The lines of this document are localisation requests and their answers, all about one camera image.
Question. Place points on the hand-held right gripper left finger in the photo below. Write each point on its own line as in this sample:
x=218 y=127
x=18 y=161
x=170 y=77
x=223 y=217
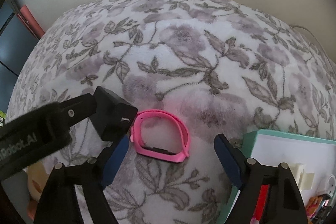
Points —
x=114 y=163

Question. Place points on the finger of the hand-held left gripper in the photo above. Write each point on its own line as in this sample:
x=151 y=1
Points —
x=76 y=111

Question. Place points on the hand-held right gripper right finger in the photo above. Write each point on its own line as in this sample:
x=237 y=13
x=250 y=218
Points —
x=231 y=163

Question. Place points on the black charger adapter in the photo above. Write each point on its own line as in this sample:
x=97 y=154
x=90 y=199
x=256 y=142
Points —
x=113 y=113

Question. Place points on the red plastic tube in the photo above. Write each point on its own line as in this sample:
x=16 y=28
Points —
x=263 y=200

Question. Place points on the teal shallow cardboard box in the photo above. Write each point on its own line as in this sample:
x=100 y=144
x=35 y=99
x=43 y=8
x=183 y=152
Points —
x=278 y=150

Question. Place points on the pink watch band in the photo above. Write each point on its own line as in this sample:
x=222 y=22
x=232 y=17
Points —
x=182 y=132

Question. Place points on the white charger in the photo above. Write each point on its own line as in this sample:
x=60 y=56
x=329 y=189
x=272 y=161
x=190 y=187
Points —
x=296 y=172

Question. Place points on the orange and blue card toy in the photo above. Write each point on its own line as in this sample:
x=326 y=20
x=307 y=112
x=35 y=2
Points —
x=313 y=204

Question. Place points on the white smart watch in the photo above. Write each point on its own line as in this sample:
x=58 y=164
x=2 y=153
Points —
x=331 y=184

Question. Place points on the gold patterned harmonica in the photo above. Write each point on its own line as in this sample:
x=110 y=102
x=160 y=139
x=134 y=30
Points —
x=324 y=213

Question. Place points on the dark blue cabinet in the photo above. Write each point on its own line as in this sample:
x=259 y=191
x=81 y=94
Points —
x=13 y=50

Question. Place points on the red board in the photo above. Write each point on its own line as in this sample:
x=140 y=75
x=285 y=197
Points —
x=31 y=20

